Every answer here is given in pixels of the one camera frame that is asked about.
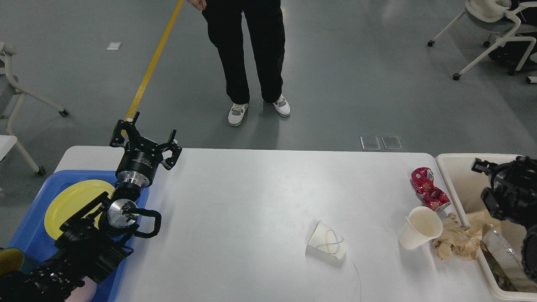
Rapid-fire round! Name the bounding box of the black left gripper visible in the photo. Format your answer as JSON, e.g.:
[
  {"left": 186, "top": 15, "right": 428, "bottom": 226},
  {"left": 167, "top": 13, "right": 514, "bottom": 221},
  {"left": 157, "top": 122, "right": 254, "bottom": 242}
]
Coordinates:
[{"left": 109, "top": 112, "right": 182, "bottom": 187}]

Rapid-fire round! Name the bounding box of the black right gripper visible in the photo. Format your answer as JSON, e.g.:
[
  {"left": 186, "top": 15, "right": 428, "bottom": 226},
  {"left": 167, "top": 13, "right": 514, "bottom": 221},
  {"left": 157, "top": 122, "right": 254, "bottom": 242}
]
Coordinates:
[{"left": 471, "top": 157, "right": 522, "bottom": 198}]

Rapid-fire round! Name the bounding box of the white paper cup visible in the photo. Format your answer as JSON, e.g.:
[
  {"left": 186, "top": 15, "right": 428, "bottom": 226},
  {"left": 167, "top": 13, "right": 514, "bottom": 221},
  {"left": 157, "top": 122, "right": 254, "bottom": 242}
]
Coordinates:
[
  {"left": 307, "top": 220, "right": 348, "bottom": 260},
  {"left": 398, "top": 206, "right": 443, "bottom": 249}
]

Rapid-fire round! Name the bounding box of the yellow plastic plate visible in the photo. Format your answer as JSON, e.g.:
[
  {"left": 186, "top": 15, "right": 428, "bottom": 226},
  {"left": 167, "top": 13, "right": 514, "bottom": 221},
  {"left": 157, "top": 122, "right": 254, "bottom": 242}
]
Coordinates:
[{"left": 44, "top": 180, "right": 114, "bottom": 240}]

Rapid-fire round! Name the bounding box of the brown paper bag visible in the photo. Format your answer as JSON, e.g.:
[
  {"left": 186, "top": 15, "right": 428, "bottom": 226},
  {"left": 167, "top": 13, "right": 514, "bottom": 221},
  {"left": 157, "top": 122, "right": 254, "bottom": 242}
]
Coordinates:
[{"left": 466, "top": 210, "right": 502, "bottom": 247}]

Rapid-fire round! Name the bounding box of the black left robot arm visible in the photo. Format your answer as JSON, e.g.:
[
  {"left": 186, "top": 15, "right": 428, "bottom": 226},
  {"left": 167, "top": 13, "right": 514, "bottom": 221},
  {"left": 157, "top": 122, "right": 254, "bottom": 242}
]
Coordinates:
[{"left": 1, "top": 112, "right": 182, "bottom": 302}]

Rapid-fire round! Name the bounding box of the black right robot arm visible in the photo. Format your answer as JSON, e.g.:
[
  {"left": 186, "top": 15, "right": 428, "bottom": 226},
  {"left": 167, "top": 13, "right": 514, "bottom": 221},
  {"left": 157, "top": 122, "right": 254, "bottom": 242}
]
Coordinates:
[{"left": 471, "top": 156, "right": 537, "bottom": 282}]

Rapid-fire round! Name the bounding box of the crushed red can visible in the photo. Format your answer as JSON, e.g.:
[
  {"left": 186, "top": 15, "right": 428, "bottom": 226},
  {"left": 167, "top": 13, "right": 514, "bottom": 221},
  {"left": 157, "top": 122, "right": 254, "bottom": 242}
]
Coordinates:
[{"left": 410, "top": 167, "right": 451, "bottom": 212}]

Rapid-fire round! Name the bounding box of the crumpled brown paper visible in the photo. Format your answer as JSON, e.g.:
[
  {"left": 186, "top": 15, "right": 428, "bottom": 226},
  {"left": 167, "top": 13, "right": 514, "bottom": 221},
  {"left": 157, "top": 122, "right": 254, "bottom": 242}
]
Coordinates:
[{"left": 431, "top": 213, "right": 483, "bottom": 261}]

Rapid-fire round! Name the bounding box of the clear floor plate right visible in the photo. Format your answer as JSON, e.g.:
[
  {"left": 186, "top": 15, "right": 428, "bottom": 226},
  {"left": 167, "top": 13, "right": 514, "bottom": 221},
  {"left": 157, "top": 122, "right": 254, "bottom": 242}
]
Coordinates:
[{"left": 381, "top": 135, "right": 403, "bottom": 150}]

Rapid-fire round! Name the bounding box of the clear floor plate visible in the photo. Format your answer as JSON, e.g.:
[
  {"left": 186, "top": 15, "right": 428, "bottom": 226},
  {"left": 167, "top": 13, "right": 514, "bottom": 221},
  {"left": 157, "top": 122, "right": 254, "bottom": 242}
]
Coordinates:
[
  {"left": 381, "top": 135, "right": 403, "bottom": 150},
  {"left": 360, "top": 136, "right": 381, "bottom": 151}
]

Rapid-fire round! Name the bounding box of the clear floor plate left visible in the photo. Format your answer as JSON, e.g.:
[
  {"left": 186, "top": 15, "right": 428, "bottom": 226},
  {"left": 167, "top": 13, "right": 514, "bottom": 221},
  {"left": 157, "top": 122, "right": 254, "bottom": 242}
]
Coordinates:
[{"left": 360, "top": 136, "right": 381, "bottom": 151}]

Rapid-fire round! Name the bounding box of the clear plastic bottle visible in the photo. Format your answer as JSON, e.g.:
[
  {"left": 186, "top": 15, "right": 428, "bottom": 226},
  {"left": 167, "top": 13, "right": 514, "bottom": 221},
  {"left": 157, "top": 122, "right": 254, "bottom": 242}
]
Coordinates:
[{"left": 482, "top": 224, "right": 536, "bottom": 293}]

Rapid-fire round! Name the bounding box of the white office chair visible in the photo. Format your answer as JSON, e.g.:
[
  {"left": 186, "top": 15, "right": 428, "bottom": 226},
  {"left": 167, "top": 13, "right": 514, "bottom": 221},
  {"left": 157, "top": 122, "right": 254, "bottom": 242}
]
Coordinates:
[{"left": 427, "top": 0, "right": 537, "bottom": 81}]

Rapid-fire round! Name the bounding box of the blue plastic tray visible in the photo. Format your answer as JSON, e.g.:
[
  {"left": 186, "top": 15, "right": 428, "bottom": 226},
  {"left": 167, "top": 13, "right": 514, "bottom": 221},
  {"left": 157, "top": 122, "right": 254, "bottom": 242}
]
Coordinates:
[{"left": 12, "top": 170, "right": 146, "bottom": 302}]

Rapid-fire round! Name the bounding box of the person in black trousers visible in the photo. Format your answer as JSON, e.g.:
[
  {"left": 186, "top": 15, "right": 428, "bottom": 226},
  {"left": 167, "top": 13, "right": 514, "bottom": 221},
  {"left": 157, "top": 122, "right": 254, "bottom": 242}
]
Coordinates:
[{"left": 187, "top": 0, "right": 291, "bottom": 127}]

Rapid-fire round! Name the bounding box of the teal mug yellow inside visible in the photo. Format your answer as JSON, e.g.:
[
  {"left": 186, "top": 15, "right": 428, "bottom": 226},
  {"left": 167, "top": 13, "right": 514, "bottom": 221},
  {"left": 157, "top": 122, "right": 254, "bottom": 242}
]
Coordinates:
[{"left": 0, "top": 248, "right": 25, "bottom": 276}]

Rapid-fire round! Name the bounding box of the white folding table frame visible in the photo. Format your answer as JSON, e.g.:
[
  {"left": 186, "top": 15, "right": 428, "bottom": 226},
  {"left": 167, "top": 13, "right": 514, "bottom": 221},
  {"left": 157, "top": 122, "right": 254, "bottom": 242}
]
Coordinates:
[{"left": 0, "top": 41, "right": 69, "bottom": 176}]

